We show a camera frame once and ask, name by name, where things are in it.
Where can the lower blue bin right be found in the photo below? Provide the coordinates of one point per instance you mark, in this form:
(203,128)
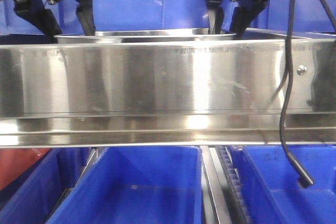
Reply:
(270,186)

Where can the lower blue bin left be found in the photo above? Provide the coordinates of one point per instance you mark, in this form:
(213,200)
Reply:
(32,197)

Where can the rail screw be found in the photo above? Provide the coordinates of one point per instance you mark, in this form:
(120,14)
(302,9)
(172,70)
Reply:
(302,70)

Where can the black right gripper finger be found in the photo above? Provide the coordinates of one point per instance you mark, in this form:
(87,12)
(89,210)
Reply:
(215,16)
(244,13)

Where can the blue bin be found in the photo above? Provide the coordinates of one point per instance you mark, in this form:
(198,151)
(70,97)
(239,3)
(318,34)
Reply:
(143,184)
(32,197)
(270,186)

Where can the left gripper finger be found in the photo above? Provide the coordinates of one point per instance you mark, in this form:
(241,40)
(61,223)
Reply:
(34,12)
(84,12)

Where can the silver metal tray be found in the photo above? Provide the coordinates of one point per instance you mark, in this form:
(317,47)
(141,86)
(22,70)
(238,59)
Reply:
(164,35)

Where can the white roller track centre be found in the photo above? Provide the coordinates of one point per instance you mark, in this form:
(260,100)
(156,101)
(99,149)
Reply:
(233,191)

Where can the steel shelf front rail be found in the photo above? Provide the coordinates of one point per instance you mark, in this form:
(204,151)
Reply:
(173,93)

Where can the lower blue bin centre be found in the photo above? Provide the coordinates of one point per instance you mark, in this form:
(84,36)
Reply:
(143,184)

